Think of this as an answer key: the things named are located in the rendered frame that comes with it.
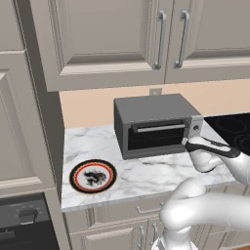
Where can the grey wall socket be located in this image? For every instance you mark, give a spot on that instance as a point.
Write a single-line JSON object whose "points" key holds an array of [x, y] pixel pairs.
{"points": [[155, 91]]}

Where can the black red patterned plate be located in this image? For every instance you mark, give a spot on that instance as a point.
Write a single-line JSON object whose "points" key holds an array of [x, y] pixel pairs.
{"points": [[92, 176]]}

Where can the black built-in oven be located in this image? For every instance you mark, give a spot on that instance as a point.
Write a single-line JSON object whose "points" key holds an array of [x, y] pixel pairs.
{"points": [[26, 228]]}

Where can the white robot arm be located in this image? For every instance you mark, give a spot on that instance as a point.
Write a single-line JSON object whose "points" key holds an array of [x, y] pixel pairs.
{"points": [[195, 208]]}

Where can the grey toaster oven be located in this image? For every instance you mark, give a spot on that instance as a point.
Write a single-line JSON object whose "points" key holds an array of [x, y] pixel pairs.
{"points": [[146, 107]]}

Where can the beige base cupboard door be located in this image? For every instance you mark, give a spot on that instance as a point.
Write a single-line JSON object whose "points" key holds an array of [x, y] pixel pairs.
{"points": [[107, 239], [155, 232]]}

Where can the toaster oven glass door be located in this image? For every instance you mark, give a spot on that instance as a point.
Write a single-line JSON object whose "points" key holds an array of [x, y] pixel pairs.
{"points": [[156, 138]]}

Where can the wide beige wall cupboard door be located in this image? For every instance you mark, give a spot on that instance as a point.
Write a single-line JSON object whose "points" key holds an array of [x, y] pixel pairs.
{"points": [[104, 42]]}

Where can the beige drawer front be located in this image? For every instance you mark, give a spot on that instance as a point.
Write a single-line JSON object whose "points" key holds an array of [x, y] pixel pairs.
{"points": [[120, 211]]}

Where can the black hob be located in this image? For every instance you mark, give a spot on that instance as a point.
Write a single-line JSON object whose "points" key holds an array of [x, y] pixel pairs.
{"points": [[231, 130]]}

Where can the tall beige cupboard unit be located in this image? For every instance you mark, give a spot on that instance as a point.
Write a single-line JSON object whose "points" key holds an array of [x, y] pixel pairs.
{"points": [[22, 114]]}

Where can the toaster oven temperature knob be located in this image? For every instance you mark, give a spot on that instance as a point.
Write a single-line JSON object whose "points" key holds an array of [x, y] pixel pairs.
{"points": [[195, 127]]}

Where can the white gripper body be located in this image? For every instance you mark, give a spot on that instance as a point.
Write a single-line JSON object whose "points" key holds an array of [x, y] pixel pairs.
{"points": [[185, 141]]}

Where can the beige base cupboard run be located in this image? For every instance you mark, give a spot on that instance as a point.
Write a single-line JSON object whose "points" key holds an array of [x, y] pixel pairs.
{"points": [[228, 237]]}

